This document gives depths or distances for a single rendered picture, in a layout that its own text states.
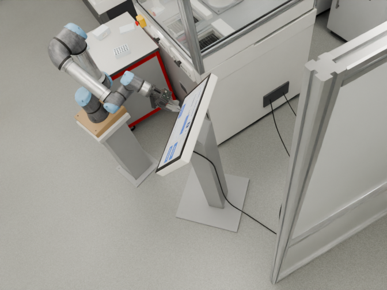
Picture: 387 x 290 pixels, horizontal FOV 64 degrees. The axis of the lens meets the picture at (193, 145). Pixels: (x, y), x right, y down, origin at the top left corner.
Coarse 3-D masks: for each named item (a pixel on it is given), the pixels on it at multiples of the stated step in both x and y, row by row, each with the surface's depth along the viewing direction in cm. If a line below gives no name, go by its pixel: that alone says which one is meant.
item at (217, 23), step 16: (192, 0) 157; (208, 0) 162; (224, 0) 167; (240, 0) 173; (256, 0) 180; (272, 0) 186; (288, 0) 193; (208, 16) 169; (224, 16) 175; (240, 16) 182; (256, 16) 189; (208, 32) 177; (224, 32) 184
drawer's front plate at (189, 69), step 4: (172, 48) 216; (172, 52) 218; (176, 52) 214; (176, 56) 214; (180, 56) 211; (176, 60) 221; (180, 60) 211; (184, 60) 208; (184, 64) 207; (188, 68) 204; (192, 72) 204; (188, 76) 215; (192, 76) 206; (192, 80) 211
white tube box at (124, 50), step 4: (124, 44) 249; (116, 48) 249; (120, 48) 248; (124, 48) 247; (128, 48) 245; (116, 52) 246; (120, 52) 246; (124, 52) 245; (128, 52) 246; (116, 56) 245; (120, 56) 247
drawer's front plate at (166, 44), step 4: (152, 28) 232; (152, 32) 238; (156, 32) 229; (156, 36) 234; (160, 36) 225; (160, 40) 230; (164, 40) 222; (160, 44) 237; (164, 44) 226; (168, 44) 219; (164, 48) 233; (168, 48) 222; (172, 56) 227
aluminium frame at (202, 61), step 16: (176, 0) 159; (304, 0) 199; (192, 16) 162; (272, 16) 194; (288, 16) 202; (160, 32) 223; (192, 32) 170; (240, 32) 189; (256, 32) 196; (176, 48) 209; (192, 48) 179; (208, 48) 186; (224, 48) 191; (240, 48) 199; (192, 64) 198; (208, 64) 194
